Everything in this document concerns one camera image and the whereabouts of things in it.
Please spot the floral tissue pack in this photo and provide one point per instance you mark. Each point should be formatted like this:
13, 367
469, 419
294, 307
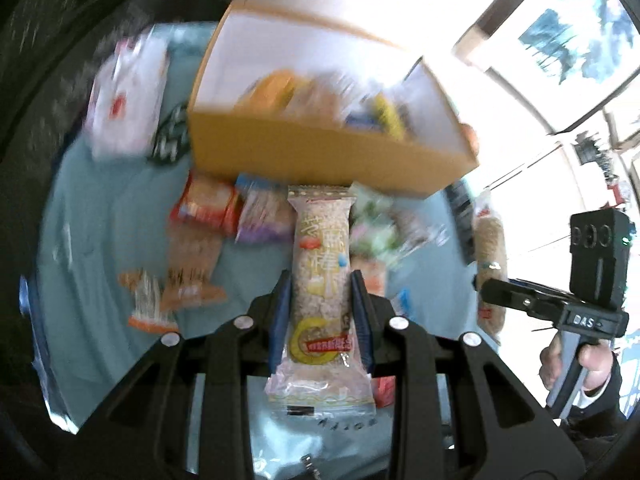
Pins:
125, 105

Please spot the red biscuit packet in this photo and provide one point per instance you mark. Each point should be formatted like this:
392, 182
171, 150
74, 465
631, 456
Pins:
205, 205

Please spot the dark carved wooden furniture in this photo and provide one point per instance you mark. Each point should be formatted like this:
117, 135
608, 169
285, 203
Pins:
40, 60

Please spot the blue snack packet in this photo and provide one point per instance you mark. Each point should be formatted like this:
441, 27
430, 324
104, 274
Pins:
360, 120

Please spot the person's right forearm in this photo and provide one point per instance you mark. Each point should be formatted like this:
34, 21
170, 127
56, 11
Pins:
605, 410

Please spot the long sesame bar packet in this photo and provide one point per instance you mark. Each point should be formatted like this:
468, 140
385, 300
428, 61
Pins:
320, 270

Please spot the framed lotus painting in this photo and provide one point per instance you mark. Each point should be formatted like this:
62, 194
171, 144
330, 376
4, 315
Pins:
565, 35

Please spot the red apple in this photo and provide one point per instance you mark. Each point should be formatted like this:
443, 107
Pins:
471, 137

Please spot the blue plastic sheet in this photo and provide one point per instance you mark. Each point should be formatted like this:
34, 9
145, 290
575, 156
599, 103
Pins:
35, 340

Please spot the small orange clear packet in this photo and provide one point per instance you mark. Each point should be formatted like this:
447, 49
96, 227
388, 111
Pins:
147, 300

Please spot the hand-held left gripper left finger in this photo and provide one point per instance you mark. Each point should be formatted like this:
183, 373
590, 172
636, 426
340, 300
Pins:
282, 320

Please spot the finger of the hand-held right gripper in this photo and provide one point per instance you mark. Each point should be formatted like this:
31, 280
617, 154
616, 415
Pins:
550, 291
520, 305

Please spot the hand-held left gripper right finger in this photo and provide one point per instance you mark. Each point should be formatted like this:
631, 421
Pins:
362, 320

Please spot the green white snack packet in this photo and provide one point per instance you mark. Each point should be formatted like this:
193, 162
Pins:
375, 230

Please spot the yellow snack packet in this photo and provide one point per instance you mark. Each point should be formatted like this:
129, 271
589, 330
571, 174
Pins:
390, 115

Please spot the purple cartoon snack packet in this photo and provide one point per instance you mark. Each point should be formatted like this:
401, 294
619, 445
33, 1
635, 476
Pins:
265, 212

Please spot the light blue printed cloth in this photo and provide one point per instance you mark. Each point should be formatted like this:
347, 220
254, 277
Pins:
100, 220

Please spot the person's right hand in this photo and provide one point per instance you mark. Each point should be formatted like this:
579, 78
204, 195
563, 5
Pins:
597, 367

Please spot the yellow cardboard box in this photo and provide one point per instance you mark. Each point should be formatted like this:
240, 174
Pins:
310, 160

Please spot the yellow cracker packet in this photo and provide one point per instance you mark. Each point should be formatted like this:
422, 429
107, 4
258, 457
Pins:
272, 90

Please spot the black smartphone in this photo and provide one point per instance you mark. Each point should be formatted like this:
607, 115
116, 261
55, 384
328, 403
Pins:
460, 210

